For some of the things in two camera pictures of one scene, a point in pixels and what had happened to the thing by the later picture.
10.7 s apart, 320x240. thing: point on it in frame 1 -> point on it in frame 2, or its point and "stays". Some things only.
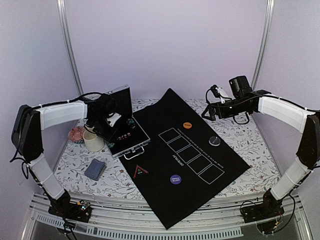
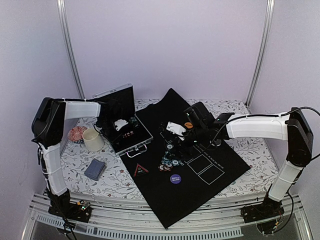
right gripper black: [212, 108] -> [180, 145]
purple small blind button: [175, 179] stays
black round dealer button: [214, 141] stays
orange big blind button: [187, 125] stays
